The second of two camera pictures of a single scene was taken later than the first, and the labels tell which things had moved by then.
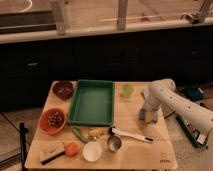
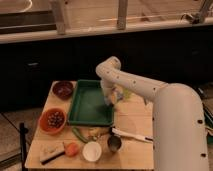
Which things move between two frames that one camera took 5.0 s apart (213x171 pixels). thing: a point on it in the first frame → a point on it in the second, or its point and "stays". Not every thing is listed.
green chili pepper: (80, 135) stays
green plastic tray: (92, 103) stays
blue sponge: (149, 116) → (108, 106)
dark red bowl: (62, 89) stays
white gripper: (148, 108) → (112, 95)
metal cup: (114, 144) stays
